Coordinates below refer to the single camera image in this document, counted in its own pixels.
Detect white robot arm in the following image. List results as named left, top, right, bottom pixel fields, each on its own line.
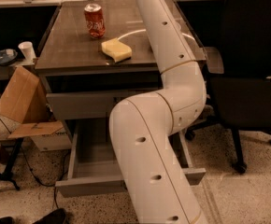
left=109, top=0, right=207, bottom=224

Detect grey drawer cabinet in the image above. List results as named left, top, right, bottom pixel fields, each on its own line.
left=35, top=0, right=207, bottom=142

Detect grey middle drawer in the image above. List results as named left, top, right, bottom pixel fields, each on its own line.
left=47, top=90, right=145, bottom=120

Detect grey open bottom drawer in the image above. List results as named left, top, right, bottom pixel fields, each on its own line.
left=54, top=117, right=207, bottom=199

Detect red soda can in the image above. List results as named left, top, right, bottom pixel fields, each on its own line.
left=84, top=3, right=106, bottom=38

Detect yellow sponge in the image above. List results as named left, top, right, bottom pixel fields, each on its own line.
left=101, top=38, right=132, bottom=63

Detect black office chair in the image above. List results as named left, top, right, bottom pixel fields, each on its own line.
left=185, top=0, right=271, bottom=174

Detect brown cardboard box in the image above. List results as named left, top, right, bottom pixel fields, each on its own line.
left=0, top=66, right=72, bottom=151

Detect white paper cup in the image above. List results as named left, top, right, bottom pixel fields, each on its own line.
left=18, top=41, right=36, bottom=61

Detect black shoe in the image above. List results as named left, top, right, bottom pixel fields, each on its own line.
left=0, top=217, right=14, bottom=224
left=33, top=208, right=66, bottom=224

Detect dark round dish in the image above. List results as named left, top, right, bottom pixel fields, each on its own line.
left=0, top=49, right=18, bottom=66

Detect low side shelf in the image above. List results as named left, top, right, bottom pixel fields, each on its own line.
left=0, top=60, right=35, bottom=80

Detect black metal stand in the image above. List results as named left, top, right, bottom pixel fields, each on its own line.
left=0, top=138, right=23, bottom=190

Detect black floor cable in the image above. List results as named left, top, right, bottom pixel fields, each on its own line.
left=0, top=97, right=71, bottom=210

